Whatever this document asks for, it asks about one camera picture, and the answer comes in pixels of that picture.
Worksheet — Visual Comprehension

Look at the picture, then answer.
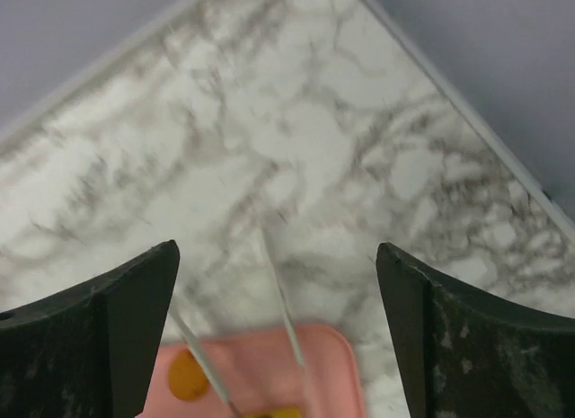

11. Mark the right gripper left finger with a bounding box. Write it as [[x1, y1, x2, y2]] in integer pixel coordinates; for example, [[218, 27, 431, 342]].
[[1, 240, 180, 417]]

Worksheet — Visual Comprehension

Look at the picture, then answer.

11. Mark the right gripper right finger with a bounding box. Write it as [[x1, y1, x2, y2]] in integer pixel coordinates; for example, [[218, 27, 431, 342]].
[[376, 243, 574, 418]]

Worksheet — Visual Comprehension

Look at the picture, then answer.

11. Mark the pink serving tray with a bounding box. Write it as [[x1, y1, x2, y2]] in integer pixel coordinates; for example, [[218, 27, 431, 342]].
[[142, 324, 366, 418]]

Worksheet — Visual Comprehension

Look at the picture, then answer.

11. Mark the orange cookie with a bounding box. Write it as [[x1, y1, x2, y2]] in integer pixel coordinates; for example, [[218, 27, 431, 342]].
[[167, 350, 210, 402]]

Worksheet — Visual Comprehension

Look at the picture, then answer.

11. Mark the yellow sponge cake slice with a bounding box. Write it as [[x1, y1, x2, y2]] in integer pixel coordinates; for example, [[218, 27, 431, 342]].
[[249, 405, 302, 418]]

